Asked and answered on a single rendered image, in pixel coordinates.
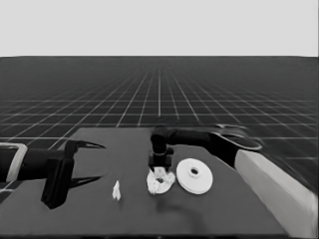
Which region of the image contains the white round carrier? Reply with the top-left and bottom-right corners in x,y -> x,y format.
147,168 -> 176,196

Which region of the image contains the large thick white disc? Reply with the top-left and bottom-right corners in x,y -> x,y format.
175,157 -> 214,195

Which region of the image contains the small white T-shaped piece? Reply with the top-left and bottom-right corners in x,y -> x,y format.
112,179 -> 122,202

